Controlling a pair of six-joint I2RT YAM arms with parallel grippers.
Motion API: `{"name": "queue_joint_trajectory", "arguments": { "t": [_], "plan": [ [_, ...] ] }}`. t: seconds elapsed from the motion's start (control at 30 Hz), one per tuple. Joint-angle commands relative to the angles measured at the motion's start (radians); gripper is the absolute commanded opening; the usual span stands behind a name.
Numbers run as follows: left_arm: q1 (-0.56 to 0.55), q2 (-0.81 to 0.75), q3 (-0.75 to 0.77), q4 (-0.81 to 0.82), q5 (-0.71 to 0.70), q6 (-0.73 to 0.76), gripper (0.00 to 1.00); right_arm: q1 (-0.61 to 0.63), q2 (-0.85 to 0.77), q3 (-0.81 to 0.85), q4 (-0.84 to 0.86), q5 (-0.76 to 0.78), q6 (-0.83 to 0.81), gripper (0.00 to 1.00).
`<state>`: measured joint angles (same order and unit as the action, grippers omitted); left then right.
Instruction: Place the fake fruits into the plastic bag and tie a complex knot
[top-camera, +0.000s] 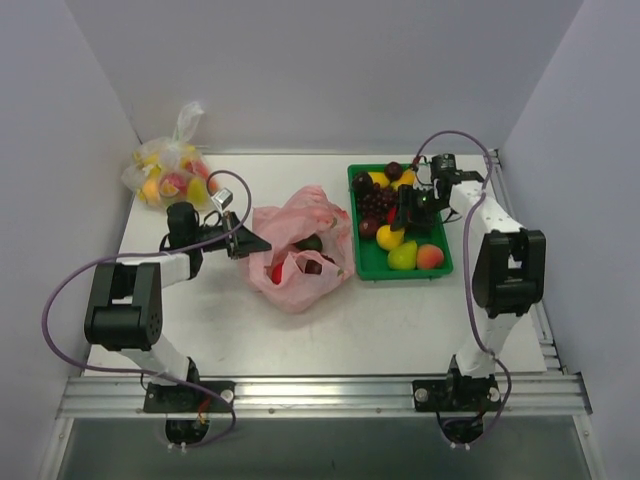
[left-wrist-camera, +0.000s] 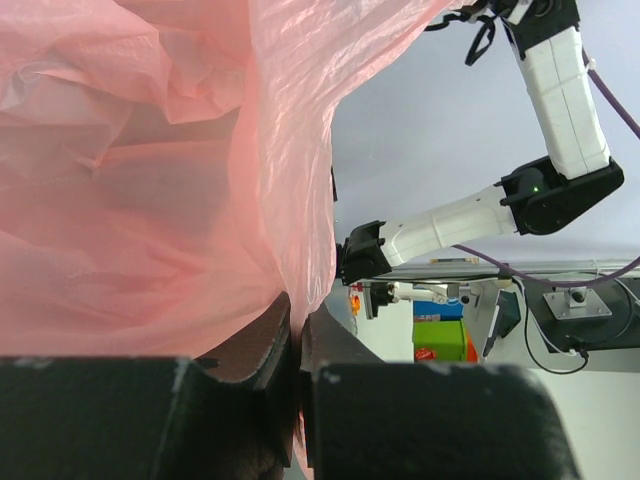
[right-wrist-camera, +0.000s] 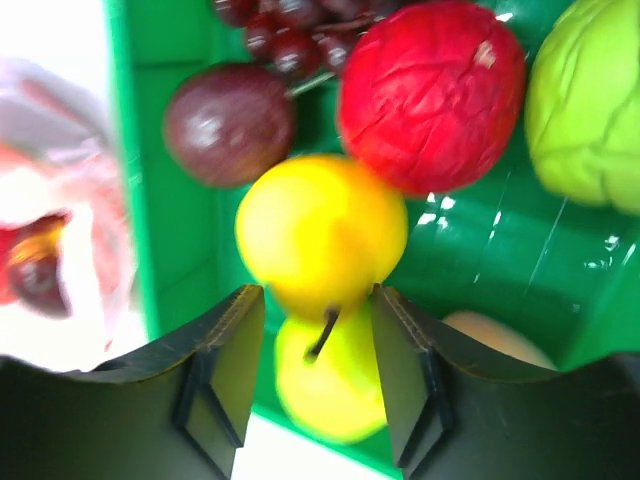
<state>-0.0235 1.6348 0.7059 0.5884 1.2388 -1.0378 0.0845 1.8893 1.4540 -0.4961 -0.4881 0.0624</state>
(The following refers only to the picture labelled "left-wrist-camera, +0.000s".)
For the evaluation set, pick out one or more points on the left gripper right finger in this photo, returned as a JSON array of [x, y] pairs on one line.
[[368, 419]]

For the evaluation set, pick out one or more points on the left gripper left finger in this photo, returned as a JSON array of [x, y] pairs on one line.
[[240, 380]]

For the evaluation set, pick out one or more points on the pink plastic bag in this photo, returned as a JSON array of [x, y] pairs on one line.
[[165, 184]]

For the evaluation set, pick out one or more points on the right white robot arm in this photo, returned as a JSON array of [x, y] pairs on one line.
[[538, 198]]

